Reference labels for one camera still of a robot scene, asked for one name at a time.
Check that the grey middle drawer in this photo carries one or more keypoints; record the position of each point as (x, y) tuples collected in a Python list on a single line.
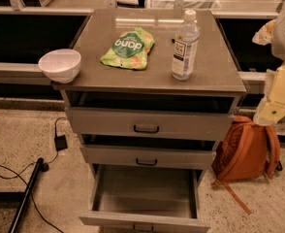
[(146, 157)]

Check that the grey drawer cabinet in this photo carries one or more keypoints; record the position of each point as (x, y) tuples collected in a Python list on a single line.
[(213, 88)]

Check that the white bowl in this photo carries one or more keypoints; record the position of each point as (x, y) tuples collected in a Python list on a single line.
[(60, 66)]

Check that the clear plastic water bottle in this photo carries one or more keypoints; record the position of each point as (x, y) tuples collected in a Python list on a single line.
[(186, 41)]

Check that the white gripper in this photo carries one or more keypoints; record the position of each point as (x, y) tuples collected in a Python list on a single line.
[(269, 113)]

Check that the black power adapter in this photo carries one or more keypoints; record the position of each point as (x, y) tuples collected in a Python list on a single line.
[(60, 142)]

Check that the black pole on floor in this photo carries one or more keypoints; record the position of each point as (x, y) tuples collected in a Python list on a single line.
[(26, 196)]

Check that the grey open bottom drawer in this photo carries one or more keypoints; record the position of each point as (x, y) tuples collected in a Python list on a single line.
[(145, 200)]

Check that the green snack bag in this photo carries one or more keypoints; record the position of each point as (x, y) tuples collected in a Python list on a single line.
[(130, 50)]

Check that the grey top drawer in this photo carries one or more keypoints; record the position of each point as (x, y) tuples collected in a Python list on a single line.
[(152, 124)]

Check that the orange backpack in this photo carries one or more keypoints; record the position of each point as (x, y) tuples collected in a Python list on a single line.
[(248, 151)]

